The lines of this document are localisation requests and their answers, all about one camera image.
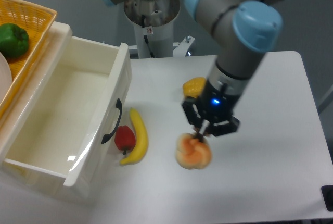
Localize round orange bread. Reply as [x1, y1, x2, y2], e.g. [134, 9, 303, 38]
[175, 133, 212, 169]

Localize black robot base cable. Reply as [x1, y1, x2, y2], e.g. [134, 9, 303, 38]
[140, 14, 155, 59]

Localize white drawer cabinet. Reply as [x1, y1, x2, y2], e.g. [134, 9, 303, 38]
[1, 22, 72, 160]

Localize white plate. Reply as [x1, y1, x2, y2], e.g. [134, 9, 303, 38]
[0, 54, 12, 102]

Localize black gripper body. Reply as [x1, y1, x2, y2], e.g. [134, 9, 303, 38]
[182, 80, 240, 136]

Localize green bell pepper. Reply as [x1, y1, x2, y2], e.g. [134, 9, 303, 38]
[1, 23, 29, 58]

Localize black drawer handle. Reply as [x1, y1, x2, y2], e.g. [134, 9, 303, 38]
[101, 98, 123, 145]

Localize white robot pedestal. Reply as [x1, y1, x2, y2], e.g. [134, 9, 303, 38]
[124, 0, 195, 59]

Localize yellow bell pepper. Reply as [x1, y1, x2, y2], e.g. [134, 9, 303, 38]
[182, 77, 206, 98]

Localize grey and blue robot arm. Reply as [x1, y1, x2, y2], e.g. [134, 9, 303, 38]
[103, 0, 283, 140]

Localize red bell pepper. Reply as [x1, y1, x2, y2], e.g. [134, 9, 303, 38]
[114, 126, 136, 155]

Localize black object at table edge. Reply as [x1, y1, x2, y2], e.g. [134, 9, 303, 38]
[321, 185, 333, 212]

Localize yellow banana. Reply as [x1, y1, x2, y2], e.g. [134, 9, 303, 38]
[120, 108, 149, 166]

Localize yellow woven basket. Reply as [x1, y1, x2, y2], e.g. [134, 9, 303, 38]
[1, 0, 57, 116]

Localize white open drawer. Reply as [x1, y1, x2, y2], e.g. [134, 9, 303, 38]
[1, 37, 132, 200]

